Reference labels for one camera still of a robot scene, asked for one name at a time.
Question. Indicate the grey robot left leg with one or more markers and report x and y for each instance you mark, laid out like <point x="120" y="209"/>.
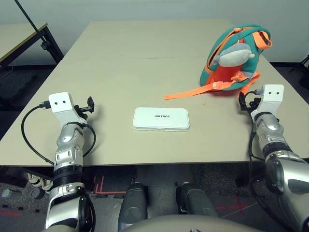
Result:
<point x="134" y="203"/>

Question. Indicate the grey robot torso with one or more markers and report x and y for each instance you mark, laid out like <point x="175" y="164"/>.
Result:
<point x="181" y="223"/>

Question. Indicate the black stand pole with clamp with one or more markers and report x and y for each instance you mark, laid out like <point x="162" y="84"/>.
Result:
<point x="26" y="15"/>

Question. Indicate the grey plush shark pendant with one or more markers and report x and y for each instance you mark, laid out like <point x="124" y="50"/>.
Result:
<point x="234" y="58"/>

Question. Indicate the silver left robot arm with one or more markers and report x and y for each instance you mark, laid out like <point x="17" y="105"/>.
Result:
<point x="70" y="154"/>

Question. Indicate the grey robot leg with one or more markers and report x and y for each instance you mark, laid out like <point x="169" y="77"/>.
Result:
<point x="134" y="203"/>
<point x="195" y="200"/>

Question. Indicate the teal and orange backpack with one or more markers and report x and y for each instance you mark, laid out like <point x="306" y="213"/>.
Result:
<point x="224" y="77"/>

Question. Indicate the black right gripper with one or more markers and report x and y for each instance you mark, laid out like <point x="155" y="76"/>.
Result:
<point x="253" y="102"/>

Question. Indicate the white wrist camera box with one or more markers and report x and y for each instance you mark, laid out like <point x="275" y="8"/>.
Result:
<point x="60" y="102"/>
<point x="272" y="93"/>

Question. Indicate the white Unitree pencil case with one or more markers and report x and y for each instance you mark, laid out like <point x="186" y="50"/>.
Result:
<point x="160" y="119"/>

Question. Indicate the black tripod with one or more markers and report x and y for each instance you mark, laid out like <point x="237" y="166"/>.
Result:
<point x="304" y="60"/>

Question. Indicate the grey caster wheel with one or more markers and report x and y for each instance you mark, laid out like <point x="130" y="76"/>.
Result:
<point x="36" y="193"/>
<point x="6" y="193"/>

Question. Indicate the white sneaker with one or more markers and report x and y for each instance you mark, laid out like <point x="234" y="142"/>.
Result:
<point x="39" y="182"/>

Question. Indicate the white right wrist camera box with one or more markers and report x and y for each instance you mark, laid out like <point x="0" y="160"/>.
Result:
<point x="272" y="93"/>

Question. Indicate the grey robot right leg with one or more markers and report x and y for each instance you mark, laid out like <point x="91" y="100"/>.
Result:
<point x="195" y="200"/>

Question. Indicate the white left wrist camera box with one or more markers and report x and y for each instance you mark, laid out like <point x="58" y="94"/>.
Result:
<point x="60" y="102"/>

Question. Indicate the beige side table black frame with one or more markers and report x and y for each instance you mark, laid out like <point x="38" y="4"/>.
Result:
<point x="14" y="36"/>

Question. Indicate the black foam floor mat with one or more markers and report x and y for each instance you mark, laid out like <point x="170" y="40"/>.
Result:
<point x="14" y="84"/>

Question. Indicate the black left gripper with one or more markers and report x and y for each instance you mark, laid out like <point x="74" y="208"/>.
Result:
<point x="82" y="111"/>

